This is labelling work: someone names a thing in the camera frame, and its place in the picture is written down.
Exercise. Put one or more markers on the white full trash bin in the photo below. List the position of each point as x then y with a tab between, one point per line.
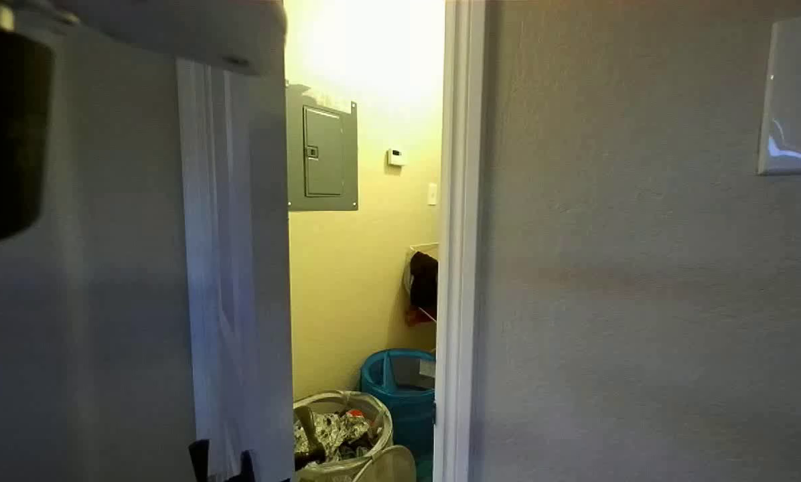
338	432

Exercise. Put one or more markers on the teal plastic laundry basket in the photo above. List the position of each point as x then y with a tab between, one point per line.
402	379

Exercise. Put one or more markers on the white door frame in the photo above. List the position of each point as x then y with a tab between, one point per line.
461	158

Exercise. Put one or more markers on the white light switch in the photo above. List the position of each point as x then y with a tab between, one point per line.
432	193

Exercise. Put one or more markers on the white door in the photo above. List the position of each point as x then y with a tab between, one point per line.
231	143

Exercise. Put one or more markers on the dark hanging cloth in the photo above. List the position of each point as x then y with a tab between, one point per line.
424	274

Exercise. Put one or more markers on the white wall thermostat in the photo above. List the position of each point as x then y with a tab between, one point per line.
394	158

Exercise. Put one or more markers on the grey electrical panel box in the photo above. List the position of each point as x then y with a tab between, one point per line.
323	150

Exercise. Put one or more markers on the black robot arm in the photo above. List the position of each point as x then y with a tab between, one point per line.
96	328

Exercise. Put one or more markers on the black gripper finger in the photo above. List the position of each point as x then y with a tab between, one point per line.
199	458
246	468

